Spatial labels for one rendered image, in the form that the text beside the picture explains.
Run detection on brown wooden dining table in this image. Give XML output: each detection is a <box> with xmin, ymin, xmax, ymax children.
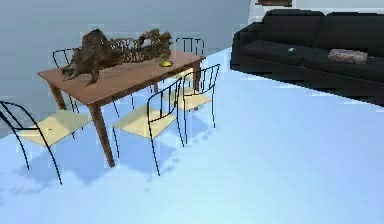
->
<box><xmin>37</xmin><ymin>50</ymin><xmax>207</xmax><ymax>169</ymax></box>

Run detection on pinkish grey cushion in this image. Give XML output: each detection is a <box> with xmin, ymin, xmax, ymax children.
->
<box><xmin>327</xmin><ymin>48</ymin><xmax>369</xmax><ymax>65</ymax></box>

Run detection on black sofa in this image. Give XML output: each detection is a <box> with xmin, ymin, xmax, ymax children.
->
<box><xmin>229</xmin><ymin>8</ymin><xmax>384</xmax><ymax>107</ymax></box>

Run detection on black wire chair yellow seat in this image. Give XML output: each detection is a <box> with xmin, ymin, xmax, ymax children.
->
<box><xmin>52</xmin><ymin>47</ymin><xmax>86</xmax><ymax>114</ymax></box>
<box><xmin>162</xmin><ymin>63</ymin><xmax>221</xmax><ymax>145</ymax></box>
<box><xmin>112</xmin><ymin>78</ymin><xmax>185</xmax><ymax>177</ymax></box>
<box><xmin>175</xmin><ymin>37</ymin><xmax>205</xmax><ymax>57</ymax></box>
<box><xmin>0</xmin><ymin>100</ymin><xmax>93</xmax><ymax>186</ymax></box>

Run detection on brown driftwood sculpture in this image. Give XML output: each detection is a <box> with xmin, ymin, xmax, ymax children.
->
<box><xmin>61</xmin><ymin>28</ymin><xmax>174</xmax><ymax>87</ymax></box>

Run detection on dark framed wall picture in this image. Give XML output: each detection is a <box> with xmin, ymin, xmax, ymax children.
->
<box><xmin>255</xmin><ymin>0</ymin><xmax>294</xmax><ymax>8</ymax></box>

